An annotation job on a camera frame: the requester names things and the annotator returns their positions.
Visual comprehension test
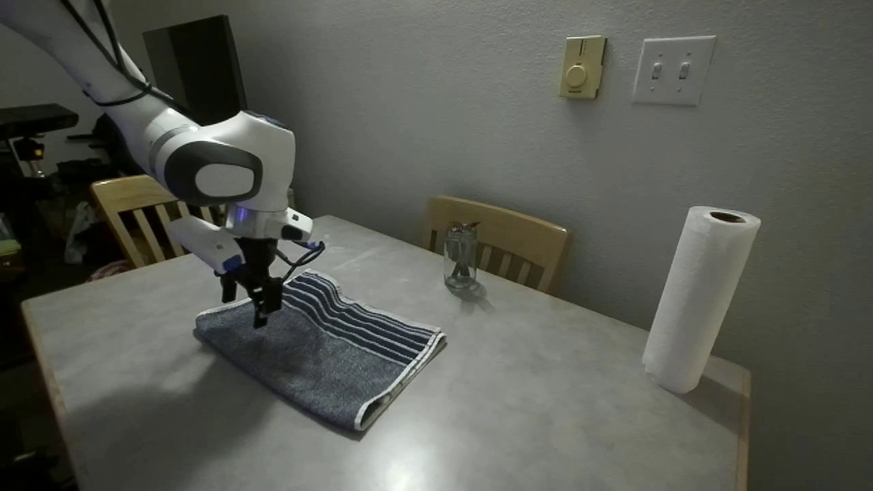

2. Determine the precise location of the black monitor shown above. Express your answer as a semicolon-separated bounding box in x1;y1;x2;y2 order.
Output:
142;11;251;125

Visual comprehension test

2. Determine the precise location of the wooden slat-back chair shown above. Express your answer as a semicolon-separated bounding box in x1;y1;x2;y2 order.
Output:
86;171;232;269
425;190;573;295

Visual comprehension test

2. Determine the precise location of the clear glass jar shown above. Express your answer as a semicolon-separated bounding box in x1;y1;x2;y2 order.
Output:
440;219;490;299

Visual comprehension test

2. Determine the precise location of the blue grey striped towel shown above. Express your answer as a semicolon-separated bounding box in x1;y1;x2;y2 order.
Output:
191;269;450;436

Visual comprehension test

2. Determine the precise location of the white double light switch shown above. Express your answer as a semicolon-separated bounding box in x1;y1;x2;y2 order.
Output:
629;33;721;108

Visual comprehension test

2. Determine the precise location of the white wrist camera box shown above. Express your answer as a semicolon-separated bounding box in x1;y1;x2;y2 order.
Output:
167;213;247;279

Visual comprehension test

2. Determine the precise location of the white paper towel roll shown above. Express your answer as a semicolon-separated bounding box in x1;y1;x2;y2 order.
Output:
637;205;764;399

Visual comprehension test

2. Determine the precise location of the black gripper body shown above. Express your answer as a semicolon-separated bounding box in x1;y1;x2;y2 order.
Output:
236;232;284;286

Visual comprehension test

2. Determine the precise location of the black metal stand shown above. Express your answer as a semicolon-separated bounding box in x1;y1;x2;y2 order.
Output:
0;100;82;181

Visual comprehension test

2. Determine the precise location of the black cable with blue clips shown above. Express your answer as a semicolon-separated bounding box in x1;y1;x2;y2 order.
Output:
56;0;326;295

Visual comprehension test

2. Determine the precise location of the beige wall thermostat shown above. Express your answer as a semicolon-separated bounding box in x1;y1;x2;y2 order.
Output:
560;33;610;104

